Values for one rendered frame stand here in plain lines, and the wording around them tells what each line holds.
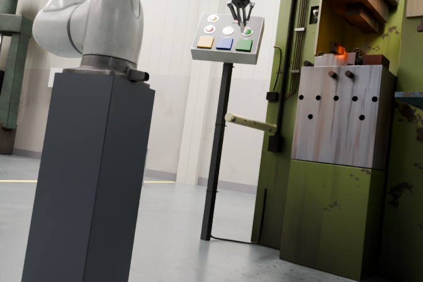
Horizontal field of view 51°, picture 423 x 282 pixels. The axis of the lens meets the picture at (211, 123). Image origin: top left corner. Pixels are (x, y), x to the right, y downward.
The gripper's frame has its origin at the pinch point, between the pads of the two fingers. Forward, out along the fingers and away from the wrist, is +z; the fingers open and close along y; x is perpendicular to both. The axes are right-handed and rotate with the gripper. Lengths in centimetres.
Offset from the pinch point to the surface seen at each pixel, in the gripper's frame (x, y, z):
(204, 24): 13.5, -23.5, 13.1
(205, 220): -73, -10, 68
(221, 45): -2.0, -11.2, 12.4
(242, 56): -5.4, 0.2, 15.4
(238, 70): 263, -73, 327
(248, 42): 1.6, 2.3, 12.4
